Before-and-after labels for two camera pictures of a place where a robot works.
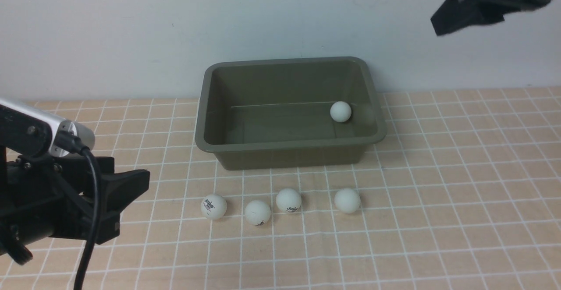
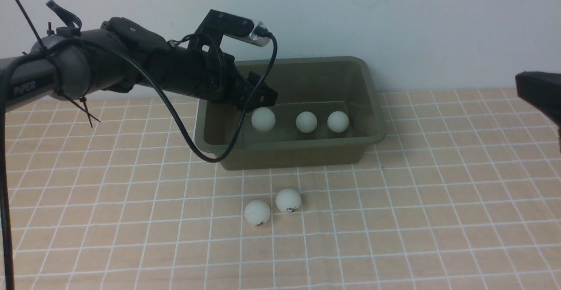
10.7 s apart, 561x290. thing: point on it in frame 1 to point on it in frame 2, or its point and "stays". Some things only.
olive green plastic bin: [276, 113] stays
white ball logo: [340, 111] to [338, 122]
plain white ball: [347, 200] to [306, 122]
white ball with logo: [288, 200] stays
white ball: [213, 206] to [263, 119]
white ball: [257, 213] stays
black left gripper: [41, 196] to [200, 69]
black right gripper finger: [463, 10] to [543, 90]
